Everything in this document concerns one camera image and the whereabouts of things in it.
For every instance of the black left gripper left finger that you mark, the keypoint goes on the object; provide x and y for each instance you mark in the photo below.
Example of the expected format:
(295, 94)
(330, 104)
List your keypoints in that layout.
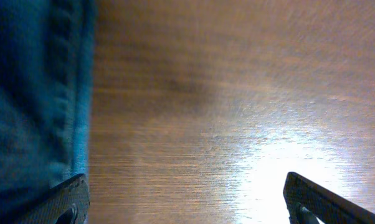
(67, 202)

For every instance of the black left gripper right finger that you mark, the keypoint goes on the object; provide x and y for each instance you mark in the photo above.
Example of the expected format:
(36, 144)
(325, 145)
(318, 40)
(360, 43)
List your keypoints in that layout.
(308, 202)

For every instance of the blue denim jeans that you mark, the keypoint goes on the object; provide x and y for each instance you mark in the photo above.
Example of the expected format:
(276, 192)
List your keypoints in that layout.
(46, 58)

